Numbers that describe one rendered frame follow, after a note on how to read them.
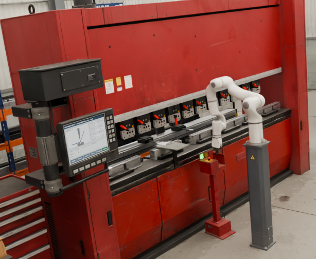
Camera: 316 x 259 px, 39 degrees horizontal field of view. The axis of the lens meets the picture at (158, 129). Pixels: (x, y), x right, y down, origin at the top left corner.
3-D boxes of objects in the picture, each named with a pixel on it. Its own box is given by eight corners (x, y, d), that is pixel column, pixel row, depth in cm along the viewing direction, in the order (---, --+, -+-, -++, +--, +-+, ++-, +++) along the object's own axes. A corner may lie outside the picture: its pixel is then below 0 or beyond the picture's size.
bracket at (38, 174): (43, 190, 302) (41, 180, 300) (25, 183, 319) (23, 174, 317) (91, 171, 328) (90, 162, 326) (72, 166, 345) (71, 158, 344)
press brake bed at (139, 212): (117, 282, 389) (104, 192, 370) (102, 274, 404) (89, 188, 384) (293, 174, 588) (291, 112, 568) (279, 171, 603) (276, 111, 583)
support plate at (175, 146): (176, 150, 407) (176, 149, 406) (156, 147, 425) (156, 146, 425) (190, 145, 419) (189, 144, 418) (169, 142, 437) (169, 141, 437)
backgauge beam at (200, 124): (85, 175, 402) (84, 164, 399) (76, 172, 412) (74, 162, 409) (238, 116, 555) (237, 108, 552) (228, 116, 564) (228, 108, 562)
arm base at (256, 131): (271, 141, 401) (270, 120, 396) (260, 146, 387) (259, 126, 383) (252, 139, 413) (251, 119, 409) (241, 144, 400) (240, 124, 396)
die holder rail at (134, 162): (99, 183, 380) (97, 172, 378) (94, 182, 384) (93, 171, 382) (142, 165, 413) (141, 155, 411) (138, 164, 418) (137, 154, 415)
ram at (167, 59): (87, 131, 365) (71, 31, 346) (81, 130, 371) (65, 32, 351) (281, 72, 564) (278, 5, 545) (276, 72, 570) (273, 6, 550)
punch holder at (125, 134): (122, 140, 392) (120, 122, 388) (116, 139, 398) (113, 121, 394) (135, 135, 402) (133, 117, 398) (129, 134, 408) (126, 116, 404)
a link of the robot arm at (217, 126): (216, 131, 440) (210, 133, 434) (216, 118, 436) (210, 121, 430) (223, 133, 433) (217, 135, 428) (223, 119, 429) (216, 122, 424)
